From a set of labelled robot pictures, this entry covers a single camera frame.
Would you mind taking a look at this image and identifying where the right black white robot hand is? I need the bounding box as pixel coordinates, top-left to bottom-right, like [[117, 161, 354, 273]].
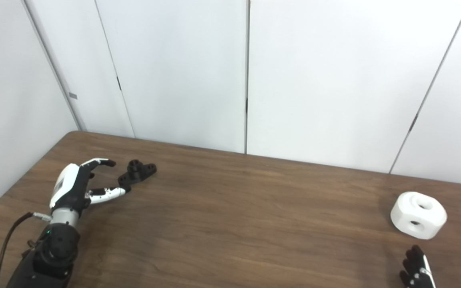
[[399, 245, 437, 288]]

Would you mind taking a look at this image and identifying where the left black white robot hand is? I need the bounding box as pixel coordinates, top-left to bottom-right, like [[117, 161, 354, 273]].
[[50, 158, 132, 218]]

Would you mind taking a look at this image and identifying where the round white plastic piece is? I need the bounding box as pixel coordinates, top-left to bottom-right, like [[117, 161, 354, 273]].
[[390, 192, 447, 240]]

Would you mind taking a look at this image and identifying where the black plastic holder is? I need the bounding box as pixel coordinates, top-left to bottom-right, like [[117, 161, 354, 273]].
[[118, 160, 157, 186]]

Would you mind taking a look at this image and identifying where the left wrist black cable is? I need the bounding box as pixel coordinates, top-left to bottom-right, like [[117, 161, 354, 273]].
[[0, 212, 52, 288]]

